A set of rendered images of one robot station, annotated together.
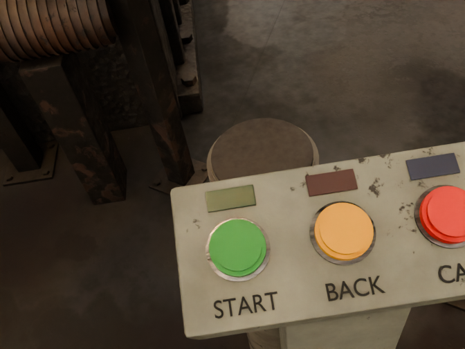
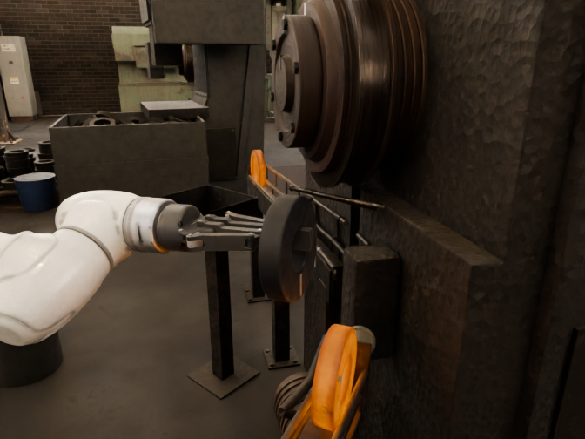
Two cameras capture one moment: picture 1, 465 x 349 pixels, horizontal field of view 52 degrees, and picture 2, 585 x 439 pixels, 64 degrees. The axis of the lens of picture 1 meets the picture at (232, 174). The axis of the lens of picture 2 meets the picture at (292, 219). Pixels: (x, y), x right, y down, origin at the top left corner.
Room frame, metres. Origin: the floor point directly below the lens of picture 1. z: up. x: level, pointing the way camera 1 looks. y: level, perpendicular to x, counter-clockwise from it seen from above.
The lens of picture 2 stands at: (0.55, -0.45, 1.17)
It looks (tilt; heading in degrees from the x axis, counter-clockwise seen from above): 19 degrees down; 74
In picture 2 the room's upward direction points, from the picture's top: straight up
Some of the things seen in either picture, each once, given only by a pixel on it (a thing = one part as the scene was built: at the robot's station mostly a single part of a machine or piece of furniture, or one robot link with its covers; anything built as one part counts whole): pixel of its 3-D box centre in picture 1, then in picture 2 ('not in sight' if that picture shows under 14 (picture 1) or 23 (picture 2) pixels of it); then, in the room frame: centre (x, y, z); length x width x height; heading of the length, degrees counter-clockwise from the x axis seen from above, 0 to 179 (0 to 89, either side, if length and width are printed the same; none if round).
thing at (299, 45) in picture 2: not in sight; (292, 84); (0.84, 0.59, 1.11); 0.28 x 0.06 x 0.28; 88
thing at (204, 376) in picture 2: not in sight; (215, 290); (0.69, 1.11, 0.36); 0.26 x 0.20 x 0.72; 123
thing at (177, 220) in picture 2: not in sight; (195, 229); (0.59, 0.26, 0.92); 0.09 x 0.08 x 0.07; 144
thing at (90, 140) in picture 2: not in sight; (136, 162); (0.33, 3.36, 0.39); 1.03 x 0.83 x 0.79; 2
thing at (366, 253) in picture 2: not in sight; (370, 302); (0.94, 0.35, 0.68); 0.11 x 0.08 x 0.24; 178
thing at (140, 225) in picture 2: not in sight; (157, 226); (0.53, 0.30, 0.91); 0.09 x 0.06 x 0.09; 54
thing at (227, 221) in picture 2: not in sight; (238, 229); (0.65, 0.23, 0.92); 0.11 x 0.01 x 0.04; 145
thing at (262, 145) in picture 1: (273, 272); not in sight; (0.34, -0.03, 0.26); 0.12 x 0.12 x 0.52
